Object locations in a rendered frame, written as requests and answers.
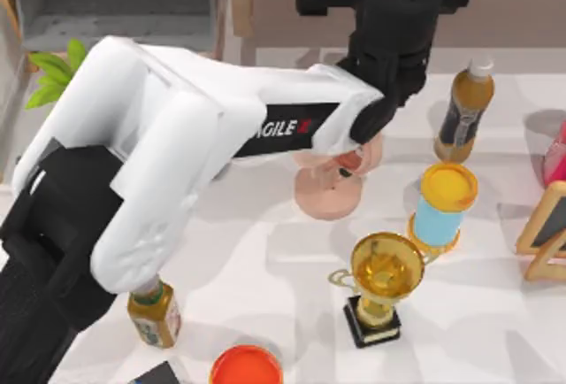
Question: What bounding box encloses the gold trophy black base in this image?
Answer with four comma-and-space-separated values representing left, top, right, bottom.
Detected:
327, 231, 426, 349

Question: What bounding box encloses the green leafy plant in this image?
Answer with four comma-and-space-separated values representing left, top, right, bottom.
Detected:
24, 38, 88, 111

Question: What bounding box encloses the pink container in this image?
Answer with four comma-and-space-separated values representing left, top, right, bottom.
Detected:
541, 119, 566, 187

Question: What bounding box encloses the black book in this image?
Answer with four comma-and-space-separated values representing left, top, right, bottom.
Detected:
131, 360, 183, 384

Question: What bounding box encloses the orange round lid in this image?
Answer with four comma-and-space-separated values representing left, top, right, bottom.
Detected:
209, 344, 284, 384

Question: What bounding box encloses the blue can yellow lid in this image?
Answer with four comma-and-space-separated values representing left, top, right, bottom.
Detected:
406, 162, 479, 256

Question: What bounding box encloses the wooden framed blackboard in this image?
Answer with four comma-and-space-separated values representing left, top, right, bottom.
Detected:
515, 179, 566, 281

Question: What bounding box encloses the small red object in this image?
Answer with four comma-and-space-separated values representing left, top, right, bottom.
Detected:
335, 151, 364, 180

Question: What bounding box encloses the brown bottle white cap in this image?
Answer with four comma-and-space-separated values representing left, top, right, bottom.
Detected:
432, 58, 495, 165

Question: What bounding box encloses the amber bottle green label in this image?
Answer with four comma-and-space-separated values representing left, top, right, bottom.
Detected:
126, 277, 183, 349

